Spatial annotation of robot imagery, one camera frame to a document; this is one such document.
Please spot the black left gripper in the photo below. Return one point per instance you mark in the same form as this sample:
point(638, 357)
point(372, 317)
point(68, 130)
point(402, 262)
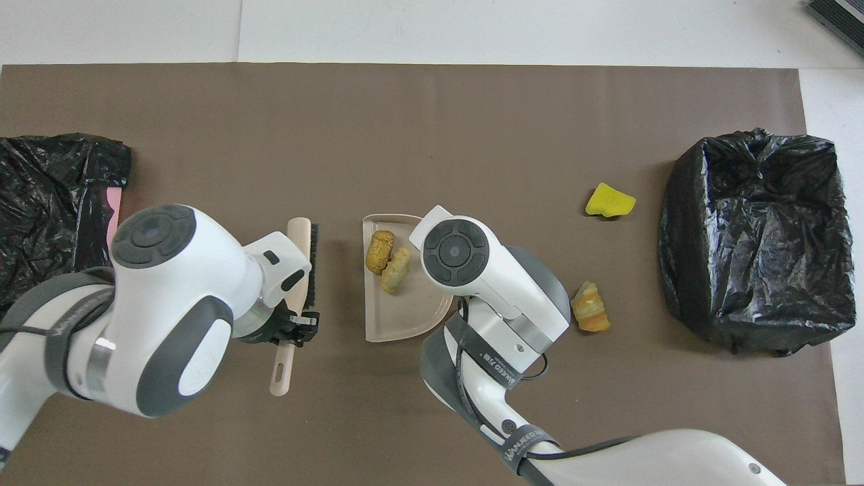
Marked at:
point(273, 327)

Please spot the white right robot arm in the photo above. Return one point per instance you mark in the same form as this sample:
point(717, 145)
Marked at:
point(466, 256)

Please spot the striped croissant piece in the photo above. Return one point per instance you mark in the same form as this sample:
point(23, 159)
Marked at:
point(590, 310)

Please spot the yellow sponge piece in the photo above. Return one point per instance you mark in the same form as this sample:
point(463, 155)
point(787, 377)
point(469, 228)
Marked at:
point(609, 201)

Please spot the beige plastic dustpan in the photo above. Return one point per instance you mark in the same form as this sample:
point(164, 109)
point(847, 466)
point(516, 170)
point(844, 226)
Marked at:
point(405, 310)

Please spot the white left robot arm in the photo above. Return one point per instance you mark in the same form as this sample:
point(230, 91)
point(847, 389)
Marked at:
point(169, 304)

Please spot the pale bread chunk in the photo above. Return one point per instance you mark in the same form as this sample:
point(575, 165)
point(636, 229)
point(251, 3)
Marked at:
point(395, 271)

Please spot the black bagged pink bin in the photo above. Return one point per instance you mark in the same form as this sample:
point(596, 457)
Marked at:
point(40, 202)

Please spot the black bagged trash bin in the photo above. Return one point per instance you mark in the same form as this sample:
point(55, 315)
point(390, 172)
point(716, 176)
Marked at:
point(756, 243)

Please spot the brown bread roll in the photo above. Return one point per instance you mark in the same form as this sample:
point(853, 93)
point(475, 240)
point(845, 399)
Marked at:
point(380, 251)

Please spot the beige hand brush black bristles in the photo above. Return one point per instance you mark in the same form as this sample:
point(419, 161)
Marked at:
point(299, 236)

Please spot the dark ribbed device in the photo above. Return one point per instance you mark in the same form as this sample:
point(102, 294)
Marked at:
point(840, 17)

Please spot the brown table mat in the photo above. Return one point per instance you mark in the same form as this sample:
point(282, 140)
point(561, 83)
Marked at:
point(432, 135)

